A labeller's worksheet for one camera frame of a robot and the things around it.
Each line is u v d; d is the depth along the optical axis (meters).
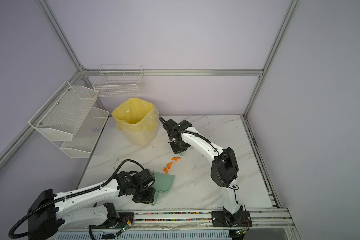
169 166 0.93
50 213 0.39
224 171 0.50
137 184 0.61
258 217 0.76
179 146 0.74
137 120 1.07
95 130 0.93
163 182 0.86
